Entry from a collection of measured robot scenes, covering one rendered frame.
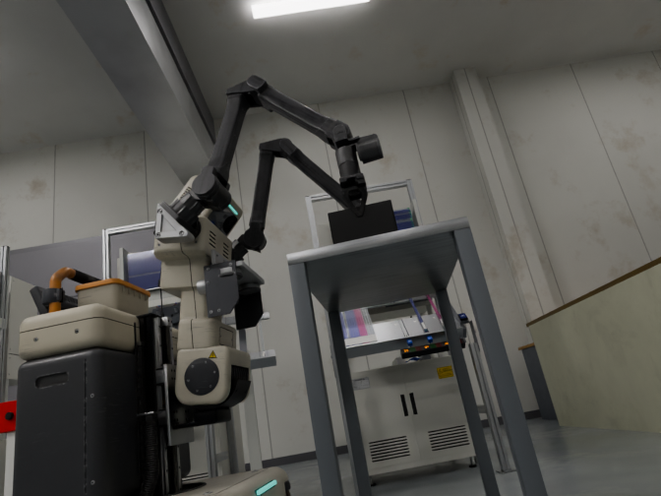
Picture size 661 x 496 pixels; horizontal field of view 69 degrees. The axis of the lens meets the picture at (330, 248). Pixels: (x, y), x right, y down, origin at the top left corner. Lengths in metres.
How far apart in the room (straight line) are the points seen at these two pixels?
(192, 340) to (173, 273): 0.24
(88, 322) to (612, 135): 6.89
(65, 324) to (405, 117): 5.81
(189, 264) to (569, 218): 5.62
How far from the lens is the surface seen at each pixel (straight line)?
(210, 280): 1.48
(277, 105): 1.53
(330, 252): 1.17
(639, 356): 3.36
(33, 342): 1.55
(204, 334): 1.47
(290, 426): 5.59
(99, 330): 1.45
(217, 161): 1.49
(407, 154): 6.49
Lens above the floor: 0.41
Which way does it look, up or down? 19 degrees up
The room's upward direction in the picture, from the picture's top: 10 degrees counter-clockwise
